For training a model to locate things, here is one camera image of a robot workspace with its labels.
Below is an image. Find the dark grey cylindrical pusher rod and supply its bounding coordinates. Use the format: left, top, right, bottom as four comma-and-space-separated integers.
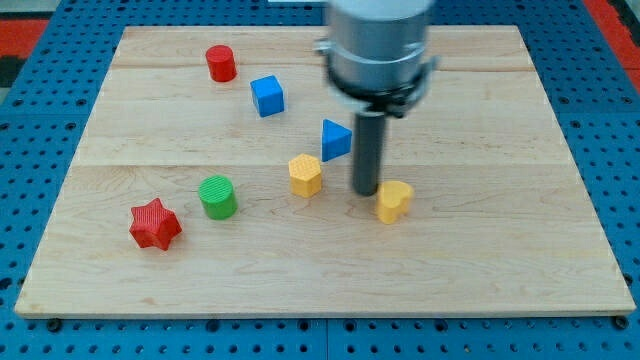
352, 113, 386, 196

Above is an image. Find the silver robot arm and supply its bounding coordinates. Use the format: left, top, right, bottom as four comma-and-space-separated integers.
316, 0, 437, 196

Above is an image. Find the red star block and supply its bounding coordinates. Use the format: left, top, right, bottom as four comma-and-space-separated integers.
129, 198, 182, 251

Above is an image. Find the blue triangle block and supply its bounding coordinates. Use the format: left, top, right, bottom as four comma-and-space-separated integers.
321, 119, 352, 162

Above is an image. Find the yellow heart block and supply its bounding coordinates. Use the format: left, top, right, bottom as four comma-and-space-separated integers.
376, 180, 414, 224

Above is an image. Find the yellow hexagon block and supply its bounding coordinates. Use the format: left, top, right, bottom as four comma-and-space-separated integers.
288, 154, 322, 198

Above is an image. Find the blue cube block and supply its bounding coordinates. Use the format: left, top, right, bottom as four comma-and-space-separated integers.
250, 75, 285, 117

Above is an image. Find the wooden board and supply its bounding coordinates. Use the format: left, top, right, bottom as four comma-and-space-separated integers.
15, 26, 636, 319

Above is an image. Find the red cylinder block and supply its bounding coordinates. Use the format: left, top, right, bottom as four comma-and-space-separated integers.
205, 45, 237, 82

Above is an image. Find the green cylinder block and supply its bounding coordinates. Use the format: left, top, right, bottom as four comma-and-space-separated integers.
198, 175, 238, 220

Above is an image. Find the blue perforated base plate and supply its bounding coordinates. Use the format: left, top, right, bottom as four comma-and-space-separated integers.
1, 0, 639, 359

